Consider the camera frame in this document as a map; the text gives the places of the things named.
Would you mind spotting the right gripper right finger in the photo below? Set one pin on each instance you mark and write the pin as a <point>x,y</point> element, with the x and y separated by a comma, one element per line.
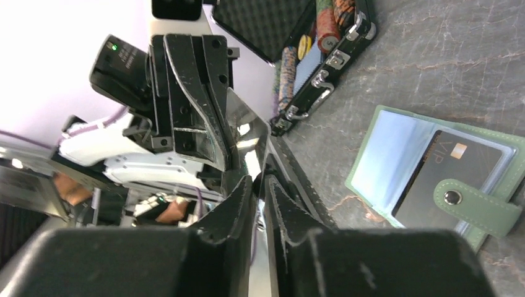
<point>307,258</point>

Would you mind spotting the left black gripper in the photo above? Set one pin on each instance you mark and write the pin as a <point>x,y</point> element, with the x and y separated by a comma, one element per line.
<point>138,80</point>

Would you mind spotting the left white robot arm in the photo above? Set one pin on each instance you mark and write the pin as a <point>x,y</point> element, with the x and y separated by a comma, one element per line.
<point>97,154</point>

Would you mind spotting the green card holder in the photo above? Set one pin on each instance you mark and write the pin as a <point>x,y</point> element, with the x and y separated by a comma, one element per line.
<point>422,172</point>

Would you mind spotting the black poker chip case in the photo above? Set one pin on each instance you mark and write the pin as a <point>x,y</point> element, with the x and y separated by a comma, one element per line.
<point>311,44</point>

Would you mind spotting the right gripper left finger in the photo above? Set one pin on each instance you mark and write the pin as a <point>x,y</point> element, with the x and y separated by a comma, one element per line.
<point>209,258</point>

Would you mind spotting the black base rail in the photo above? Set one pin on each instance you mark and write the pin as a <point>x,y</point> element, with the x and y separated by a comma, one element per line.
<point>282,163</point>

